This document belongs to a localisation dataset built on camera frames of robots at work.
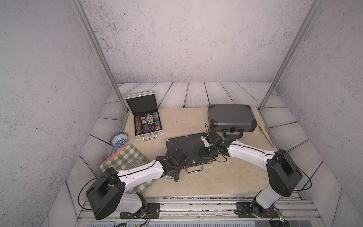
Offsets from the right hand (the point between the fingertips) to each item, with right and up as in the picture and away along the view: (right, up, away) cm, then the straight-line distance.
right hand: (201, 154), depth 86 cm
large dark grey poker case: (+24, +21, +16) cm, 36 cm away
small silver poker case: (-38, +18, +23) cm, 48 cm away
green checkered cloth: (-47, -4, +6) cm, 48 cm away
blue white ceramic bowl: (-56, +7, +13) cm, 58 cm away
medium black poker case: (-6, +5, +6) cm, 10 cm away
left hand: (-8, -6, -2) cm, 11 cm away
